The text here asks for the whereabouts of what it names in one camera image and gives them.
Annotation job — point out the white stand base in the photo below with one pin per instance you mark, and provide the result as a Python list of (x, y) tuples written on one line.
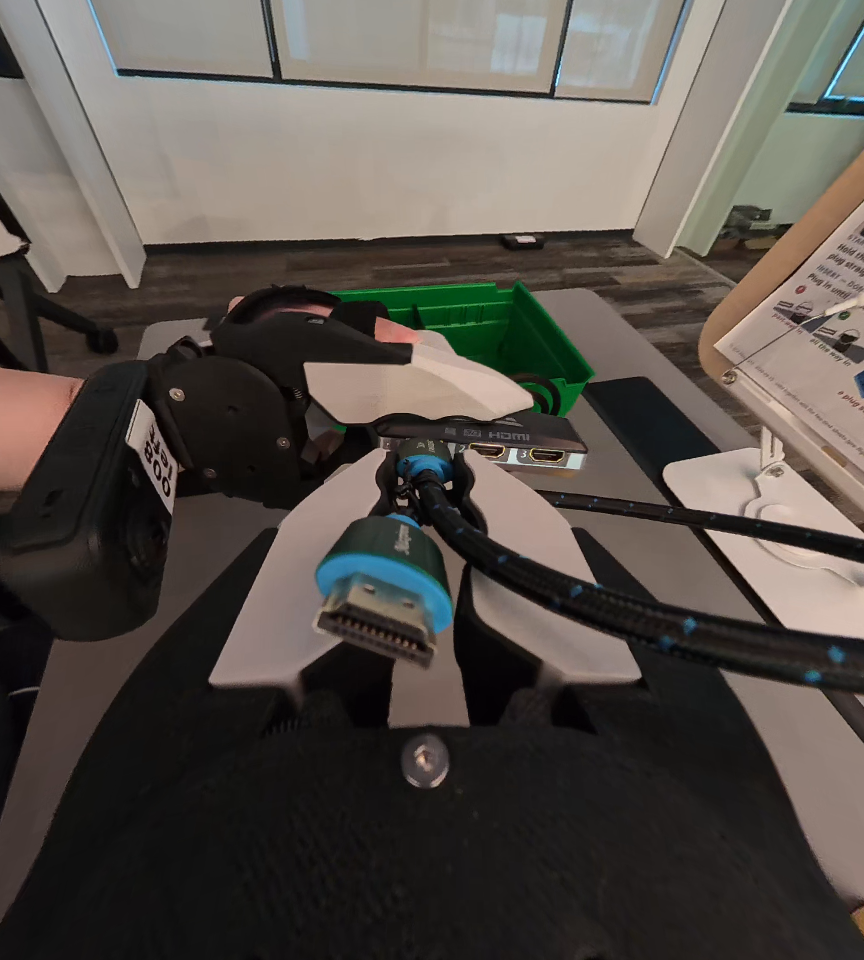
[(747, 510)]

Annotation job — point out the person's left forearm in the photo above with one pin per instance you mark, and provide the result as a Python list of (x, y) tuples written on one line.
[(12, 428)]

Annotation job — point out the instruction sheet on wooden board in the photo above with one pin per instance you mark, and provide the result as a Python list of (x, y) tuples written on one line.
[(837, 300)]

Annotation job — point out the small black floor object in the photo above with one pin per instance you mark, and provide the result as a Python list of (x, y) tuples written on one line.
[(522, 240)]

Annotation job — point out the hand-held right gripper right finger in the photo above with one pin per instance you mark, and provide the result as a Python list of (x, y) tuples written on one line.
[(552, 638)]

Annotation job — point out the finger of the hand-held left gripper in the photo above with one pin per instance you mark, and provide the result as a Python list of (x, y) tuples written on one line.
[(432, 383)]

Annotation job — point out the green plastic bin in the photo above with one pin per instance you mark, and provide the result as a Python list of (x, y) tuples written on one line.
[(545, 338)]

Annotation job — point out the silver grey usb adapter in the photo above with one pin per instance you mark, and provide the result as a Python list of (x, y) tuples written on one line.
[(515, 446)]

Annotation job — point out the dark flat mat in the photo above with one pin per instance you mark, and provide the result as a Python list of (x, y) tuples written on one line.
[(642, 420)]

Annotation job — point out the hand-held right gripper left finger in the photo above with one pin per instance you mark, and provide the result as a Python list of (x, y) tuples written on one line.
[(289, 600)]

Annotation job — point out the black chair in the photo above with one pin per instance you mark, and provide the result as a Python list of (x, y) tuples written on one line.
[(12, 300)]

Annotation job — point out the person's left hand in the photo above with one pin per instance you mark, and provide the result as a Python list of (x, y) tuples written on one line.
[(394, 327)]

